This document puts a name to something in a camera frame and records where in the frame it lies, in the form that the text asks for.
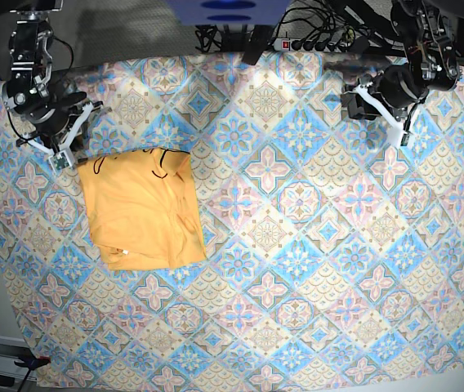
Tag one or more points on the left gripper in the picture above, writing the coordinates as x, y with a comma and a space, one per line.
392, 94

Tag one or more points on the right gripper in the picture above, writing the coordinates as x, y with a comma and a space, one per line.
60, 128

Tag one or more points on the yellow T-shirt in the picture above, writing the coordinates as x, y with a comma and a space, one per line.
142, 209

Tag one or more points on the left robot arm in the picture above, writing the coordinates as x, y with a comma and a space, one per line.
427, 44

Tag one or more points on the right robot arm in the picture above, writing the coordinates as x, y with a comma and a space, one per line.
32, 84

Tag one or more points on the white power strip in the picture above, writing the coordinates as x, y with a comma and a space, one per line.
291, 44

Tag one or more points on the black clamp at table edge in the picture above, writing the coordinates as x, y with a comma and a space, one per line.
259, 40

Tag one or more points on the patterned blue tile tablecloth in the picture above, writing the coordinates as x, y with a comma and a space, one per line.
333, 258

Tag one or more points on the orange black clamp bottom left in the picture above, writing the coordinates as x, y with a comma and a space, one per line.
30, 362

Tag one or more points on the purple base camera mount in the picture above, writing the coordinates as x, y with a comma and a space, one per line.
228, 12

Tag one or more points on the white aluminium rail box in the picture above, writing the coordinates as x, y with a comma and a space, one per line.
10, 350

